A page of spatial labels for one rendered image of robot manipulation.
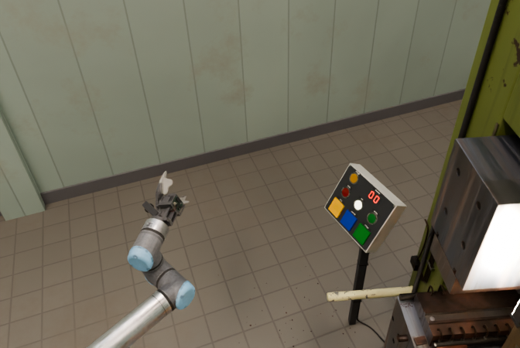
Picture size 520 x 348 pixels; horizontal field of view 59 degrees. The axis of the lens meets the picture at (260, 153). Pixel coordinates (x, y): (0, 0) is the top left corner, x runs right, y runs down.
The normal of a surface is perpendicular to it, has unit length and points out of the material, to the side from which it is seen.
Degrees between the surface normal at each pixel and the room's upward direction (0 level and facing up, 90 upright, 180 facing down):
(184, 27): 90
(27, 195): 90
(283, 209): 0
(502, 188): 0
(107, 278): 0
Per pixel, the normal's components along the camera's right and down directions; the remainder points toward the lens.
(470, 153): -0.04, -0.77
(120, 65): 0.34, 0.59
